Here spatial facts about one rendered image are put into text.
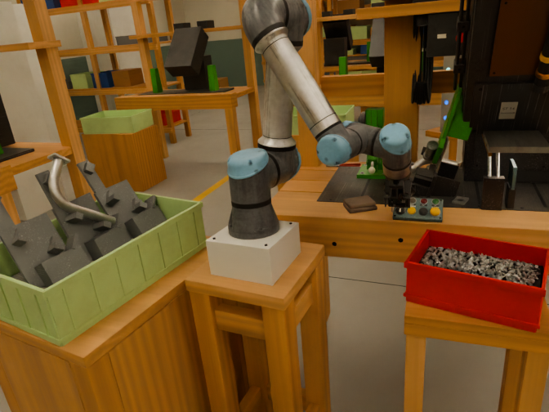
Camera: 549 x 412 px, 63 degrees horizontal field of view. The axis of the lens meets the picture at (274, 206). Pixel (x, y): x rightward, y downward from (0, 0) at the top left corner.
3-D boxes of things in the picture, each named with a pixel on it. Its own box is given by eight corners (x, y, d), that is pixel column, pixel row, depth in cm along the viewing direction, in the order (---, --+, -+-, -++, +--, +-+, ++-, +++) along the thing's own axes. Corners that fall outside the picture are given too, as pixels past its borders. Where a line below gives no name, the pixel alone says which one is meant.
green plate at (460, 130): (462, 155, 150) (485, 94, 141) (437, 149, 152) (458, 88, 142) (461, 146, 160) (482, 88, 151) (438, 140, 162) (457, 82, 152)
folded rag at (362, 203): (369, 202, 159) (369, 194, 158) (377, 210, 151) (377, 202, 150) (342, 205, 158) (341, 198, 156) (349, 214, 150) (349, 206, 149)
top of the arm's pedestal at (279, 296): (284, 311, 118) (283, 298, 116) (185, 291, 131) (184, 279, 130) (325, 255, 144) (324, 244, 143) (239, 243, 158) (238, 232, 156)
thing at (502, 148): (550, 157, 126) (551, 146, 124) (487, 156, 131) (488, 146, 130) (527, 126, 159) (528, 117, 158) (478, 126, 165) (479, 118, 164)
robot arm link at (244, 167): (221, 201, 128) (216, 155, 123) (249, 188, 138) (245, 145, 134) (255, 207, 121) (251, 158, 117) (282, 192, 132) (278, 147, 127)
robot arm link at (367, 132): (331, 123, 114) (371, 132, 109) (350, 116, 123) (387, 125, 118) (327, 152, 117) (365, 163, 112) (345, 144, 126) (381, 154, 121)
